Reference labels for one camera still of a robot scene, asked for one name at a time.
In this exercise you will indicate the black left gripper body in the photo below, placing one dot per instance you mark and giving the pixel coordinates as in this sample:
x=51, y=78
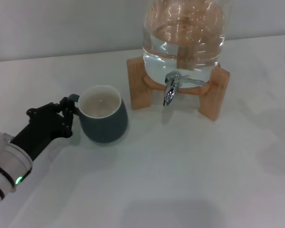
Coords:
x=40, y=133

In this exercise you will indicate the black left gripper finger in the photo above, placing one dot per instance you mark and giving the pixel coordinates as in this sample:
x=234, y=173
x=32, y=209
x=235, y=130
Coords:
x=67, y=123
x=47, y=108

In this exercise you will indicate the dark ceramic mug white inside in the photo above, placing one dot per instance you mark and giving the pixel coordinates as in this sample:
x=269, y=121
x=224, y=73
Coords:
x=104, y=128

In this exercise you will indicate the chrome faucet tap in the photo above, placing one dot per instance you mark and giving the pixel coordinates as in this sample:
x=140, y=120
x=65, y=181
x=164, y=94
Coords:
x=171, y=92

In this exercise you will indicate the light wooden dispenser stand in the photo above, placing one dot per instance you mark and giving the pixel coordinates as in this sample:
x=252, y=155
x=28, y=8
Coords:
x=135, y=83

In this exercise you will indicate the clear glass water dispenser jar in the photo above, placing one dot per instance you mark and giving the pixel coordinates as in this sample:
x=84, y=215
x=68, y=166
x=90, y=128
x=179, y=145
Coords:
x=192, y=47

